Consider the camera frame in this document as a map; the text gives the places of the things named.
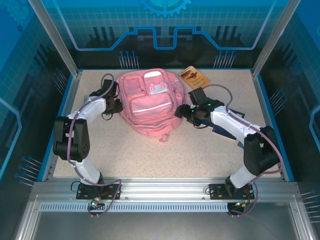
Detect pink backpack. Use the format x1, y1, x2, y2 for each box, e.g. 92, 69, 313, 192
117, 67, 191, 144

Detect brown paper card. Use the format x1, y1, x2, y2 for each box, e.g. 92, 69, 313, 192
178, 65, 211, 89

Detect blue table edge strip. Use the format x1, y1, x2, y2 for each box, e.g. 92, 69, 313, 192
253, 74, 296, 183
36, 74, 80, 183

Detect small LED adapter board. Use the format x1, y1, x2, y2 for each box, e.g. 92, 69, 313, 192
90, 196, 105, 210
233, 199, 251, 209

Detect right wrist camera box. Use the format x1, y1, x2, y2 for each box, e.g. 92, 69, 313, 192
187, 88, 209, 106

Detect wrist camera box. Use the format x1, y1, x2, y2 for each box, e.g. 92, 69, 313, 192
187, 88, 209, 106
100, 78, 119, 98

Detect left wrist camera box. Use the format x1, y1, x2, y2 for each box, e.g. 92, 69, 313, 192
100, 78, 119, 98

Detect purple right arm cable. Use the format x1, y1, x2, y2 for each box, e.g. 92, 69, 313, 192
203, 83, 285, 219

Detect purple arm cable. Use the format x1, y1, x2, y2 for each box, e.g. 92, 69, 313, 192
65, 73, 124, 219
203, 83, 285, 219

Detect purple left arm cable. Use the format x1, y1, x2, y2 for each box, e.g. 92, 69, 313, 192
65, 73, 124, 219

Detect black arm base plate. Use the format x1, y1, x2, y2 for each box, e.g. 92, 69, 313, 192
208, 183, 256, 200
76, 182, 123, 200

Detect aluminium mounting rail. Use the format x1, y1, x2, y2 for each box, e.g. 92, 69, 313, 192
31, 177, 300, 201

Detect aluminium frame post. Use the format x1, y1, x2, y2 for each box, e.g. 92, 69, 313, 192
251, 0, 302, 78
27, 0, 84, 78

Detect slotted grey cable duct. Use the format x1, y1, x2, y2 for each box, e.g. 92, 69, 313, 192
39, 202, 230, 213

